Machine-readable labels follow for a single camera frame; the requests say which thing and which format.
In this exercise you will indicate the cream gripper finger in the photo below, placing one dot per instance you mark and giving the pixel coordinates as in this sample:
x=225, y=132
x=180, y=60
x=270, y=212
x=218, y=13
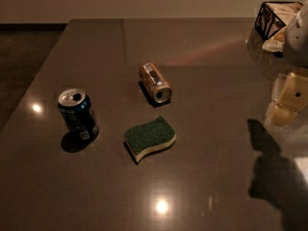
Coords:
x=294, y=93
x=280, y=116

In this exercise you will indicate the blue soda can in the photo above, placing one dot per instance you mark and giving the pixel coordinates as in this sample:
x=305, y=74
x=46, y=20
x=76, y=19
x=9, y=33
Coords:
x=76, y=109

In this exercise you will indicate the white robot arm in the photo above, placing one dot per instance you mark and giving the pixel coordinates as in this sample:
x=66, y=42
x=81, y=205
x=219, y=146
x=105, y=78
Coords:
x=295, y=50

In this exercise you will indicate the orange soda can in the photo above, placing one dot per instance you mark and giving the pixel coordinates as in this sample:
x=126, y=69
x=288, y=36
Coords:
x=155, y=83

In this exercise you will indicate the green and yellow sponge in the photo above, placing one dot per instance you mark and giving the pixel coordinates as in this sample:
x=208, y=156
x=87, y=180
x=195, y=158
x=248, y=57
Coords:
x=150, y=137

